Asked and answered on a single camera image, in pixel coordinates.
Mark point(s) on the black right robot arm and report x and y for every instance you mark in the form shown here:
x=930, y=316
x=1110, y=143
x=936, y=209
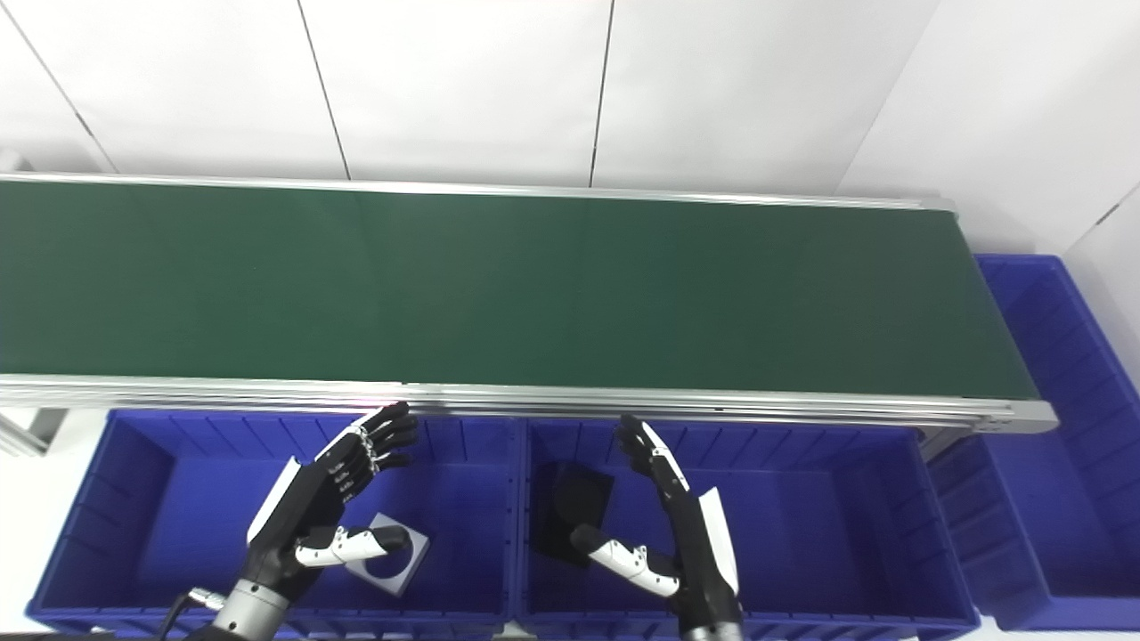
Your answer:
x=712, y=632

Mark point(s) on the aluminium conveyor leg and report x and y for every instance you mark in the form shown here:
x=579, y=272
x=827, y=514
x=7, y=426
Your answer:
x=27, y=432

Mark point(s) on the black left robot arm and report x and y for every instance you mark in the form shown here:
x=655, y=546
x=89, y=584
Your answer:
x=249, y=614

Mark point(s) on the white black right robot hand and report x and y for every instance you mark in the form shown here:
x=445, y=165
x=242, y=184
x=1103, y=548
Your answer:
x=704, y=552

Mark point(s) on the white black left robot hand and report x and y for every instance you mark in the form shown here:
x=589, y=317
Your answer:
x=298, y=516

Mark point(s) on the black flat part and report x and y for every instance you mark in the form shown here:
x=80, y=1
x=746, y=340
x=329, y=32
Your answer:
x=570, y=507

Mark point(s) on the white square part round hole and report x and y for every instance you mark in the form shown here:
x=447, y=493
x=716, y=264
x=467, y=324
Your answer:
x=405, y=574

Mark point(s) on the blue plastic bin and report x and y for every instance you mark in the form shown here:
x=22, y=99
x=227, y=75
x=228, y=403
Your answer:
x=1051, y=499
x=819, y=534
x=178, y=516

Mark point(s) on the green conveyor belt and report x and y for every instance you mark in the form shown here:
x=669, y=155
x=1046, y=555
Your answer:
x=623, y=402
x=534, y=294

